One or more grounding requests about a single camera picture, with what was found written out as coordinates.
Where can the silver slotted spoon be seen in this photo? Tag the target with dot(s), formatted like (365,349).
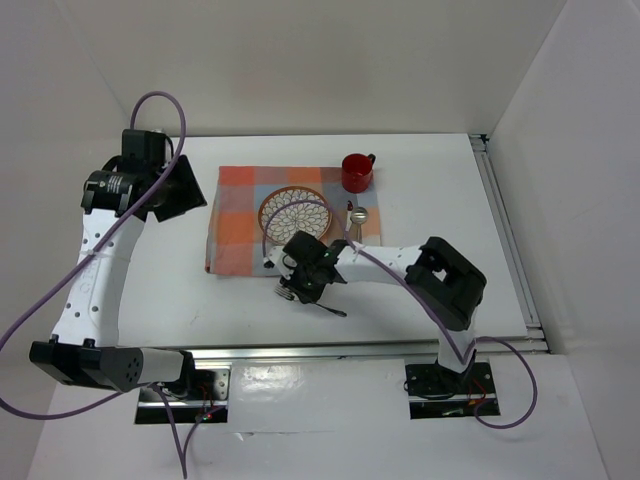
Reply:
(357,217)

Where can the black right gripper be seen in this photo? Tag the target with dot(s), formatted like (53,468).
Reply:
(305,296)

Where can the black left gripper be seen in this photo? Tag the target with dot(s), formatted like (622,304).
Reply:
(190,195)

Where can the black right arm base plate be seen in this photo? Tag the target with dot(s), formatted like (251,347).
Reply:
(435,394)

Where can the floral patterned brown-rimmed plate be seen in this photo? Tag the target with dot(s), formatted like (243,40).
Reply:
(290,209)

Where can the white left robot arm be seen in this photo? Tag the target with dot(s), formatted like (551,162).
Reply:
(84,348)

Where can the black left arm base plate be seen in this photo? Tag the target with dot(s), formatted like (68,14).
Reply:
(206,400)

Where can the aluminium right side rail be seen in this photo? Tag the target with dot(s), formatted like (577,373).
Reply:
(505,225)

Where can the checkered orange blue cloth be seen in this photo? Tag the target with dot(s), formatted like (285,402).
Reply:
(234,238)

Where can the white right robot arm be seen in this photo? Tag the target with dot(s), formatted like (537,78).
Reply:
(447,286)

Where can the silver fork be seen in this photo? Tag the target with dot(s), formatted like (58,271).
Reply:
(291,295)

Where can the aluminium rail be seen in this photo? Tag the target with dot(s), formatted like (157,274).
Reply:
(505,225)
(333,351)

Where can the silver butter knife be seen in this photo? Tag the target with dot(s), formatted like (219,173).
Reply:
(348,220)

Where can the aluminium front rail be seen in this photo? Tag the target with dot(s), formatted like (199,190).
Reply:
(333,351)

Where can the red ceramic mug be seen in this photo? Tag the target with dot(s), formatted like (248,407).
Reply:
(357,172)

